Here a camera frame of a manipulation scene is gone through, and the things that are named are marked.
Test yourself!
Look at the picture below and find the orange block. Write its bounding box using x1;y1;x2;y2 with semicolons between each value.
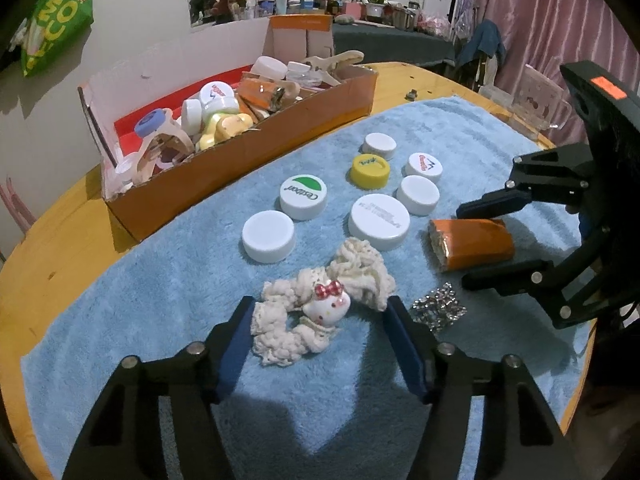
427;219;515;272

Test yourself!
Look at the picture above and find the white cap red blue logo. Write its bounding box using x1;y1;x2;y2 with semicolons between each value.
405;152;444;183

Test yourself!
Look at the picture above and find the plain white cap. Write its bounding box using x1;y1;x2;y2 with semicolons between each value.
396;174;440;217
241;210;295;264
361;132;397;160

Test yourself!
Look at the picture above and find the small grey bolt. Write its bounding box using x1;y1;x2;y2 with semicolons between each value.
405;89;418;102

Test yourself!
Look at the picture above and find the light blue fluffy towel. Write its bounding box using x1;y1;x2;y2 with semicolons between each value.
20;95;597;480

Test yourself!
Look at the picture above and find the large white printed cap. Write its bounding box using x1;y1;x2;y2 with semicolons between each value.
348;193;410;252

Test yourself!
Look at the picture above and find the yellow bottle cap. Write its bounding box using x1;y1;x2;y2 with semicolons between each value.
349;154;390;190

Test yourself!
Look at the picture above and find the dark green covered side table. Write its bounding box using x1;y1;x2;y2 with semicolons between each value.
332;24;456;67

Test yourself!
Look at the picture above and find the wooden clip in box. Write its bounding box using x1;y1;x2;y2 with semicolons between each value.
302;50;364;87

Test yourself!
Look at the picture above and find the white cap green logo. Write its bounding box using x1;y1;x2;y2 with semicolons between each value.
279;174;328;221

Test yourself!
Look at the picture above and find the orange cardboard box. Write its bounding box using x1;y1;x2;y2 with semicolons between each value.
78;15;378;240

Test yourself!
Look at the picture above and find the yellow plastic toy in box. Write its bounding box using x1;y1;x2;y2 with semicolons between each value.
196;113;254;151

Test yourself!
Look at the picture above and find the white logo cap in box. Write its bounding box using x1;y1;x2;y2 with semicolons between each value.
198;80;234;106

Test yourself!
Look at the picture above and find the green shopping bag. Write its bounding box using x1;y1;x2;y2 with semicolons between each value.
21;0;93;78

